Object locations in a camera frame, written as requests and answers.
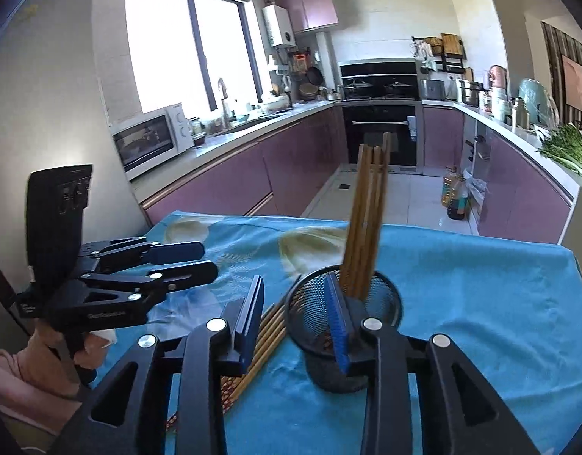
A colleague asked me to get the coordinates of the black wall rack with boards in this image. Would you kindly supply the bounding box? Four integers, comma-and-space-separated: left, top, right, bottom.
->
411, 33, 467, 75

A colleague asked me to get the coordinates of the person's left forearm pink sleeve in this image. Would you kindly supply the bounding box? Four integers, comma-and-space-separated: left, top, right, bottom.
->
0, 348, 82, 437

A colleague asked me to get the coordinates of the metal sink faucet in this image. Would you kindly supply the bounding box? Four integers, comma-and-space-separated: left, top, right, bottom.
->
217, 78, 233, 126

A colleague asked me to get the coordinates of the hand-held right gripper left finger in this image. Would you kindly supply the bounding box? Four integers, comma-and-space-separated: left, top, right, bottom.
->
49, 275, 266, 455

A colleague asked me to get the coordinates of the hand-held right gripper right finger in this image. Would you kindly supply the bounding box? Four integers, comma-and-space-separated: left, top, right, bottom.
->
325, 276, 543, 455

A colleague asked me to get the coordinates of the pink base cabinet run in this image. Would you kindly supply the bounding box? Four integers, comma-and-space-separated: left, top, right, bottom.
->
139, 104, 349, 228
424, 107, 576, 243

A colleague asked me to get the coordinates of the grey refrigerator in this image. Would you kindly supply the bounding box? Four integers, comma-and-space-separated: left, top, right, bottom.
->
0, 0, 152, 337

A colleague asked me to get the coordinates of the clear plastic bag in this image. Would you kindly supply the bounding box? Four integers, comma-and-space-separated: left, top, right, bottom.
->
464, 168, 489, 214

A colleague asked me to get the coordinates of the black built-in oven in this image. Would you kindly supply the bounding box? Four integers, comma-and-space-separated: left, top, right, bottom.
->
342, 102, 422, 166

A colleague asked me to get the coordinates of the stainless steel stockpot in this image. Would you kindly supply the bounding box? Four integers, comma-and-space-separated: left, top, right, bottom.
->
459, 80, 484, 105

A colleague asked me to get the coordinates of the white microwave oven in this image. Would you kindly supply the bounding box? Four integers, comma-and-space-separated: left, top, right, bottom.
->
112, 107, 196, 182

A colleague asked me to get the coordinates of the white water heater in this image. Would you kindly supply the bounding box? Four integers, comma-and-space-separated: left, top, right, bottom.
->
263, 5, 296, 48

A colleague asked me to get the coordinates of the blue floral tablecloth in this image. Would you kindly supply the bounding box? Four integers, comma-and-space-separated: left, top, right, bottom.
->
89, 211, 582, 455

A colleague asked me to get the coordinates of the kitchen window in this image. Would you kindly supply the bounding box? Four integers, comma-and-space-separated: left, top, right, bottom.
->
125, 0, 263, 115

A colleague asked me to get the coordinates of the bunch of leafy greens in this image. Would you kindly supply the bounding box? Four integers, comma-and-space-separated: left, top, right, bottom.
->
540, 123, 582, 183

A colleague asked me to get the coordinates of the pink wall picture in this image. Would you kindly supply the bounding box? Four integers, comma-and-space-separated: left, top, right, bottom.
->
561, 54, 582, 110

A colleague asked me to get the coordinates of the pink kettle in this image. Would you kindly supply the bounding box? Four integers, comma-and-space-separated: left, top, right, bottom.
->
487, 65, 508, 100

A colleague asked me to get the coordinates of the steel thermos bottle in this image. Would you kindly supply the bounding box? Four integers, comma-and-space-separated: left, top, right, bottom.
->
511, 97, 531, 129

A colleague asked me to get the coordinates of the yellow cooking oil bottle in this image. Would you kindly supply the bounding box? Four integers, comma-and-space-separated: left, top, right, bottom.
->
441, 168, 461, 207

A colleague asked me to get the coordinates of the bundle of wooden chopsticks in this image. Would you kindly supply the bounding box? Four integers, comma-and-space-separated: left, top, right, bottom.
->
341, 133, 393, 304

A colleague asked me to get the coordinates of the pink wall cabinet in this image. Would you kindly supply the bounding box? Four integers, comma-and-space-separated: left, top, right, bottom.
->
274, 0, 340, 34

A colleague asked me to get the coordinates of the black mesh utensil holder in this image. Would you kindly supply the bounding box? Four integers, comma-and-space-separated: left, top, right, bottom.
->
285, 266, 404, 394

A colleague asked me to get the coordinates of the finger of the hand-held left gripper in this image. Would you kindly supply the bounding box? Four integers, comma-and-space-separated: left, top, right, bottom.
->
80, 260, 220, 295
80, 237, 205, 272

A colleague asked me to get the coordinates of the black range hood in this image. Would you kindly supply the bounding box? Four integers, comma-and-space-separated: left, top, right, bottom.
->
338, 59, 419, 82

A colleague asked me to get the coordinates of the pile of wooden chopsticks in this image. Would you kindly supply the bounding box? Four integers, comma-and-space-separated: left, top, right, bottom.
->
165, 272, 304, 432

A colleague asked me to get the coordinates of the person's left hand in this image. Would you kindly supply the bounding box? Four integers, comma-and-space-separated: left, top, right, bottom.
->
22, 328, 118, 397

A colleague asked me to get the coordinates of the teal countertop appliance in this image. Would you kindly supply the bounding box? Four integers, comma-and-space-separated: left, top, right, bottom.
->
518, 78, 558, 129

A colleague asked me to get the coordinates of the dark sauce bottle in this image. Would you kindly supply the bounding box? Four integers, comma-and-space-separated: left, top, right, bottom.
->
446, 190, 468, 221

